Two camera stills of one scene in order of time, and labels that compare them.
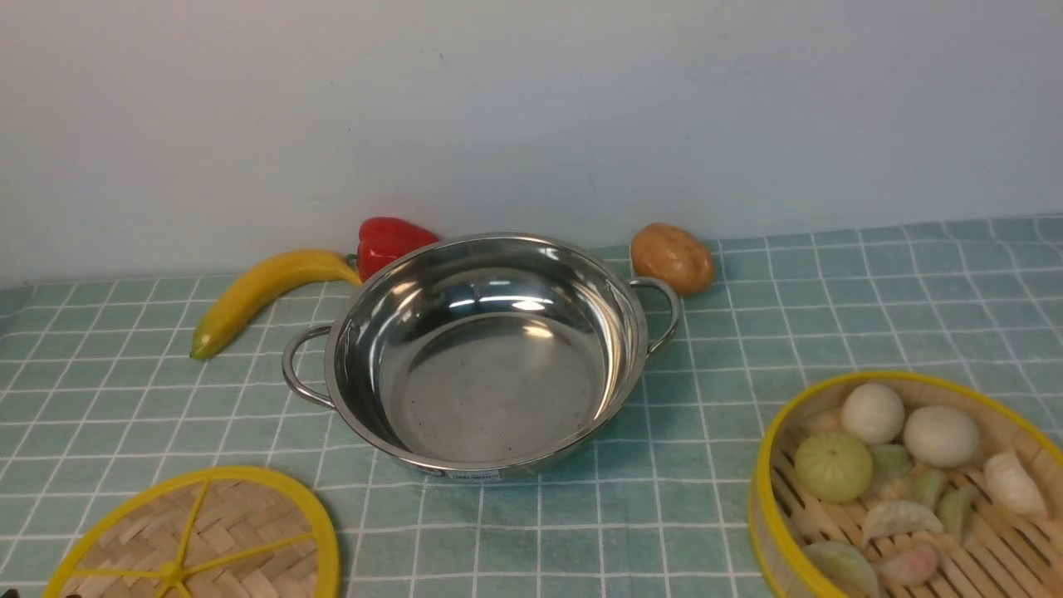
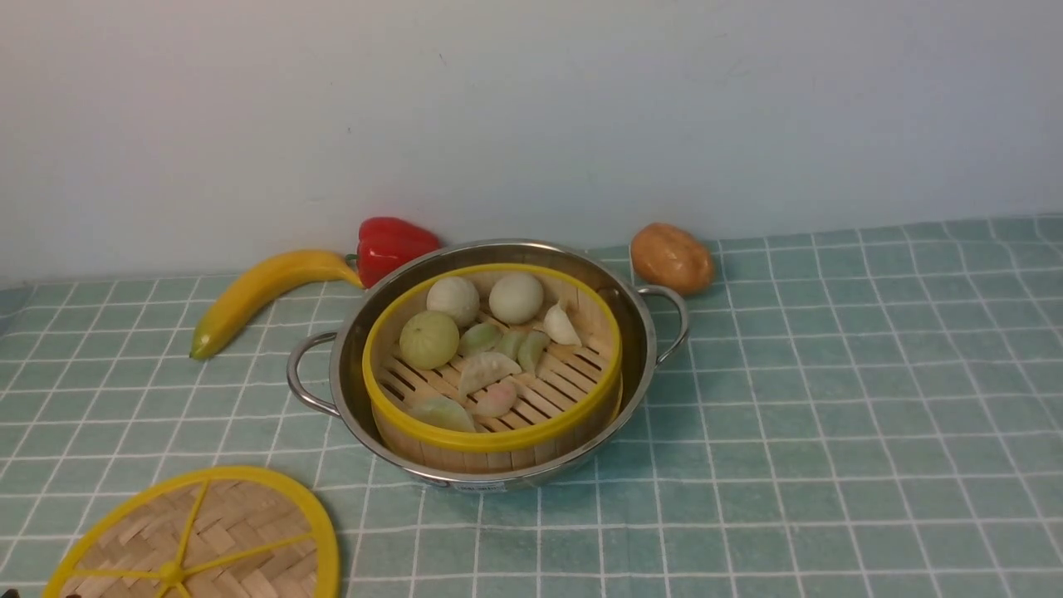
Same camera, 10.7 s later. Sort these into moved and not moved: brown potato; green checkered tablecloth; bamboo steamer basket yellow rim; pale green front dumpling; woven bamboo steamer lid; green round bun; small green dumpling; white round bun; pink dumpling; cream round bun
Moved: white round bun; cream round bun; pale green front dumpling; small green dumpling; green round bun; bamboo steamer basket yellow rim; pink dumpling
Not moved: brown potato; woven bamboo steamer lid; green checkered tablecloth
